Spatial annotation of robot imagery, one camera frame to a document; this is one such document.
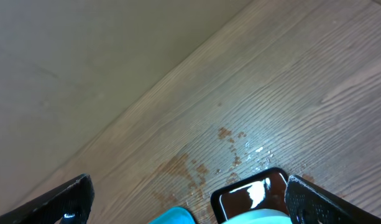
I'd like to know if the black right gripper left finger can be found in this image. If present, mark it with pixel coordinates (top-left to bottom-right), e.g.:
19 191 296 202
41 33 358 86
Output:
0 174 94 224

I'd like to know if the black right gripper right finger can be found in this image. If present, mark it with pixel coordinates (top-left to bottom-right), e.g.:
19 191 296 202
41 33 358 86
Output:
285 175 381 224

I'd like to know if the light blue plate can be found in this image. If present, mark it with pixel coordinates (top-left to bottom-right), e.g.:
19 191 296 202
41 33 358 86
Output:
222 209 291 224

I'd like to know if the dark brown tray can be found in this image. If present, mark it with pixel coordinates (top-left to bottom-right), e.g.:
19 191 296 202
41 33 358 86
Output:
210 167 288 223

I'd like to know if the teal plastic tray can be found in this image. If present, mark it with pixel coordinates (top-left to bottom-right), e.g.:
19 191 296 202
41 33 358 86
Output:
150 207 196 224

